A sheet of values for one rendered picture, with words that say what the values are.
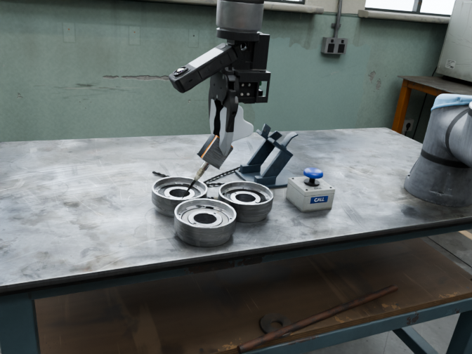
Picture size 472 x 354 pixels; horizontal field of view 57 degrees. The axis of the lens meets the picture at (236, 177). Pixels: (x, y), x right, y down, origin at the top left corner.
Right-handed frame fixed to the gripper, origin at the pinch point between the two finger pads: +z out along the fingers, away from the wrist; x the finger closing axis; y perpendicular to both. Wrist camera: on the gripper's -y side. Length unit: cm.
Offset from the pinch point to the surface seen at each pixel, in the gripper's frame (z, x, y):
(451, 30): -14, 134, 211
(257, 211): 10.4, -7.1, 5.5
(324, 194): 9.6, -5.6, 21.3
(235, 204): 9.5, -5.4, 1.9
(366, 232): 13.3, -15.5, 24.5
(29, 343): 26.1, -10.1, -33.5
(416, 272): 38, -3, 59
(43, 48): 7, 161, -21
